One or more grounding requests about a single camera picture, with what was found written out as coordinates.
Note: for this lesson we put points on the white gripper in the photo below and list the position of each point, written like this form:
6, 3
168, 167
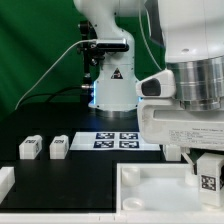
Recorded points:
164, 122

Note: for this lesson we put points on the white square tabletop part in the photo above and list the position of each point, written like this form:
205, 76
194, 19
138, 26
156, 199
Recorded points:
158, 187

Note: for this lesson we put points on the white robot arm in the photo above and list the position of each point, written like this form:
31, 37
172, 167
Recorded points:
182, 105

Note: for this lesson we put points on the white sheet with tags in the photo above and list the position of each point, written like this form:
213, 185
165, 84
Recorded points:
131, 141

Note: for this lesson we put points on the white obstacle block left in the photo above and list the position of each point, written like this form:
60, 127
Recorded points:
7, 180

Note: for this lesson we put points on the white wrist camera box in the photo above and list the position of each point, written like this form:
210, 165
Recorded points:
160, 85

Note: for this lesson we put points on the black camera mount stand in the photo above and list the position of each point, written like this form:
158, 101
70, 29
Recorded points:
87, 53

